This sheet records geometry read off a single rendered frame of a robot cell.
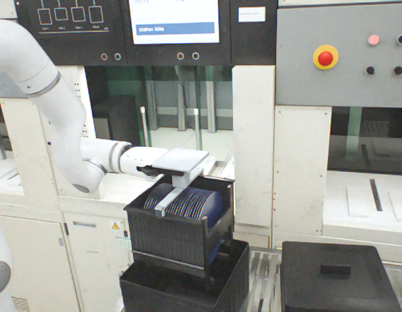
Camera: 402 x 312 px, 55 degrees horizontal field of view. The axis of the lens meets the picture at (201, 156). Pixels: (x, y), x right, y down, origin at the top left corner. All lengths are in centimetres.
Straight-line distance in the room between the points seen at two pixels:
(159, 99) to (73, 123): 140
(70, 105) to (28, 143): 75
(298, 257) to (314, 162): 30
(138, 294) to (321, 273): 51
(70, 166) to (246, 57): 60
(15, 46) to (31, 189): 100
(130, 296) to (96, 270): 75
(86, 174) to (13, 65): 31
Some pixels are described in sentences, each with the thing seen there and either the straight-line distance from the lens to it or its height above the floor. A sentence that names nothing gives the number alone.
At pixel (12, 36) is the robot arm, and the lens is 87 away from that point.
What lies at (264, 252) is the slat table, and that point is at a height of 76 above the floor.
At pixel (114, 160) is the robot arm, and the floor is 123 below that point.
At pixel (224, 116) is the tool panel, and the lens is 221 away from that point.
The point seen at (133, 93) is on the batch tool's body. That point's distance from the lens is 192.
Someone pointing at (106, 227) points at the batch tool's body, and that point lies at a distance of 166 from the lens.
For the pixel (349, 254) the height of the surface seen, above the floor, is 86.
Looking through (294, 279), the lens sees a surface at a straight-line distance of 116.
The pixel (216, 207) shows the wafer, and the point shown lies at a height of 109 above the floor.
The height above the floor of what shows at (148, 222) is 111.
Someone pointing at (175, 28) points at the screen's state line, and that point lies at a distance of 125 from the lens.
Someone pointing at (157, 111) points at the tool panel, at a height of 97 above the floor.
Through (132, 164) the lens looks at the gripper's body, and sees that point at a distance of 97.
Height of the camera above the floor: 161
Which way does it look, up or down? 23 degrees down
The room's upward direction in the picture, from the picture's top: 3 degrees counter-clockwise
